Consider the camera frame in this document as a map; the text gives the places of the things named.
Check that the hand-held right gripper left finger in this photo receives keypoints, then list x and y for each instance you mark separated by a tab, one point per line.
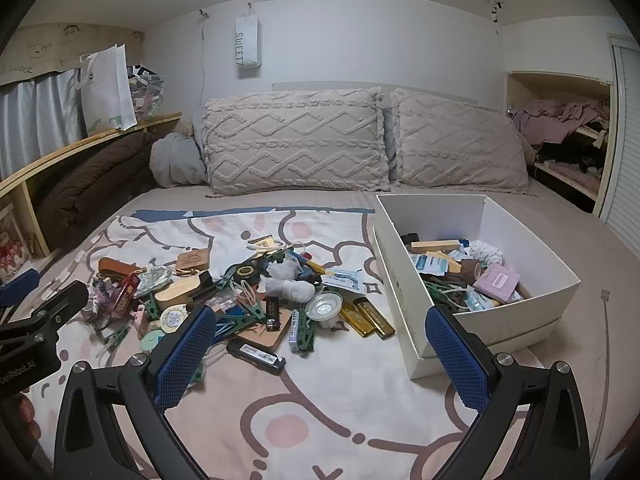
185	355

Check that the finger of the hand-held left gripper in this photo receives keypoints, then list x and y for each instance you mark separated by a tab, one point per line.
17	287
60	305

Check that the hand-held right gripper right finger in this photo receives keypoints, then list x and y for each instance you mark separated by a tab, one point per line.
460	360

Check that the white storage box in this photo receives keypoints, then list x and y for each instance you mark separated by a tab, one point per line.
540	270

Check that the person's left hand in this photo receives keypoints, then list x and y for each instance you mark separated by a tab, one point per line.
22	417

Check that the round blue-rimmed badge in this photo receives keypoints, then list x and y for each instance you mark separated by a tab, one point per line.
173	320

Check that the wooden brush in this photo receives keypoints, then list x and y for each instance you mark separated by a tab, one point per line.
175	297

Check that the red box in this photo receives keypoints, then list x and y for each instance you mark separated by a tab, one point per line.
124	295

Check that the brown leather pouch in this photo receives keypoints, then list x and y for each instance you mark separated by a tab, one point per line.
115	267

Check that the large black lighter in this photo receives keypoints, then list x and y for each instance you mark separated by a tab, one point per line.
255	356

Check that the floral pouch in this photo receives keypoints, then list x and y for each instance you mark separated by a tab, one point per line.
154	280

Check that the wooden board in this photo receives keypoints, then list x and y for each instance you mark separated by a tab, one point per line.
267	342

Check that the pink packet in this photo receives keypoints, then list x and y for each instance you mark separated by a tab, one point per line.
496	282

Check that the brown bandage roll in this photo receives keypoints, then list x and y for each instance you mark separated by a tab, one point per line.
470	270

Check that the wooden tag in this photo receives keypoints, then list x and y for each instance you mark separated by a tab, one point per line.
192	261

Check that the small black lighter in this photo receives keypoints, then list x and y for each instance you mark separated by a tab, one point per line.
272	312

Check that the white lace cloth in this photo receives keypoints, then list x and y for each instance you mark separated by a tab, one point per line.
486	251

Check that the wooden block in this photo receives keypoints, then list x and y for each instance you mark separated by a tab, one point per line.
435	246

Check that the green battery pack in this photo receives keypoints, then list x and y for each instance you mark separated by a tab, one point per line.
300	330

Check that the brown cushion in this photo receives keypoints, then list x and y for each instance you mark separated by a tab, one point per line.
95	180

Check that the black tape roll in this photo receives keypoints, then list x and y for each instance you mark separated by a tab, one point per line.
410	237

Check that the white blue sachet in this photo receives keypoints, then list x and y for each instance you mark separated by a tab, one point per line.
342	281

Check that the printed blanket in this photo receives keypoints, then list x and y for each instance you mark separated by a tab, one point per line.
325	410

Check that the clear round lid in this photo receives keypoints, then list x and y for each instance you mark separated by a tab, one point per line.
324	308

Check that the metal back scratcher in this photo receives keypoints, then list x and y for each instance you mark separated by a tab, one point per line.
612	360

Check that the wooden bedside shelf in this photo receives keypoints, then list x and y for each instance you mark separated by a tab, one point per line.
75	146

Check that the grey curtain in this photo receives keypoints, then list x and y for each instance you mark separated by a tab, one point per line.
35	120

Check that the grey bundled blanket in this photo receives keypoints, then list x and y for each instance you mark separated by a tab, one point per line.
175	160

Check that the beige textured pillow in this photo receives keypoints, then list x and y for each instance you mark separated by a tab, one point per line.
295	140
455	145

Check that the white tote bag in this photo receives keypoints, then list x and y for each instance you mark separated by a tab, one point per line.
107	90

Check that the clear bin of clutter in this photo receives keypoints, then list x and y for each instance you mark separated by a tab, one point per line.
147	92

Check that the drawn-on cardboard panel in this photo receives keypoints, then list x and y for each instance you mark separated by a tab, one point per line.
65	45

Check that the white louvre door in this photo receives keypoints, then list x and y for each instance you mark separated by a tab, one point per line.
625	160

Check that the pink clothes pile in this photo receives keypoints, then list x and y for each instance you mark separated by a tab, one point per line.
555	117

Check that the white hanging tissue bag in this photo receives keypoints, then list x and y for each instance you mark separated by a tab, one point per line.
248	42

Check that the wall closet shelf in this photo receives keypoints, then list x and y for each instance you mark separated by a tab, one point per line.
600	180

